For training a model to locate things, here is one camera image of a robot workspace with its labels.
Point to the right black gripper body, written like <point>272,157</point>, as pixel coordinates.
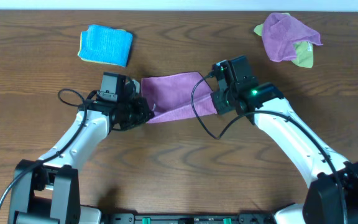
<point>222,101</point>

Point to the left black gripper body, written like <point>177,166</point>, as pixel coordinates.
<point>135,112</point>

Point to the purple cloth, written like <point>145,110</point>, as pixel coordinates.
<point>281,31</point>
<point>177,97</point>

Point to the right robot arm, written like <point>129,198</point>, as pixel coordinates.
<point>331,179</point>

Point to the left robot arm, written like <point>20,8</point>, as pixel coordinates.
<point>47,190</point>

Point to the folded blue cloth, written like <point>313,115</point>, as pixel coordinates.
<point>106,45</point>

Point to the light green cloth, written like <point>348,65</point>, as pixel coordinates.
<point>304,51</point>

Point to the yellow-green cloth under blue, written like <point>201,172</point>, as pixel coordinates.
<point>84,59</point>

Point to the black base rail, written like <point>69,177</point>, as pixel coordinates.
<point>242,218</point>

